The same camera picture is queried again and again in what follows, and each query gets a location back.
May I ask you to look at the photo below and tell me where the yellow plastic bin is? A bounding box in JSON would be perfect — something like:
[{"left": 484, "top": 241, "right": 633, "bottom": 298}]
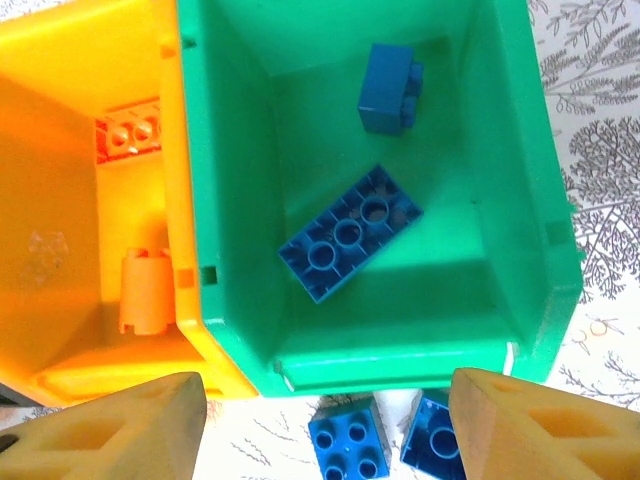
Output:
[{"left": 0, "top": 0, "right": 261, "bottom": 409}]

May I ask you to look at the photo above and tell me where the long orange lego brick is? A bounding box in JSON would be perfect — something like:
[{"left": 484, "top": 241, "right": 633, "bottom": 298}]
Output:
[{"left": 93, "top": 99, "right": 164, "bottom": 165}]

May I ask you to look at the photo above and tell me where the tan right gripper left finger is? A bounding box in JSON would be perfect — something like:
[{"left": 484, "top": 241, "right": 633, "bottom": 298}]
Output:
[{"left": 0, "top": 370, "right": 209, "bottom": 480}]

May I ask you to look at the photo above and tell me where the green plastic bin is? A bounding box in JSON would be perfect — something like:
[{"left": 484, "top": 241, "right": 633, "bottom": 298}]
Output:
[{"left": 175, "top": 0, "right": 586, "bottom": 400}]

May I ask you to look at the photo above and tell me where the long blue lego brick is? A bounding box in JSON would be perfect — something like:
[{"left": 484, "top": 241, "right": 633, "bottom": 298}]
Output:
[{"left": 277, "top": 163, "right": 425, "bottom": 305}]

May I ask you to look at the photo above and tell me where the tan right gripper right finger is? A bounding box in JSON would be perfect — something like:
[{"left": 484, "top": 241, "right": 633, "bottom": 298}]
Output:
[{"left": 448, "top": 367, "right": 640, "bottom": 480}]

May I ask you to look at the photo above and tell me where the floral table cover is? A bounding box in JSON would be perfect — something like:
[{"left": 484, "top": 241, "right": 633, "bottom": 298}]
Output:
[{"left": 0, "top": 0, "right": 640, "bottom": 480}]

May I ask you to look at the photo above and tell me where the yellow round lego brick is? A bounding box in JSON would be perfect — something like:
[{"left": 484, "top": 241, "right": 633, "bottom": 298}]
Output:
[{"left": 118, "top": 245, "right": 177, "bottom": 335}]

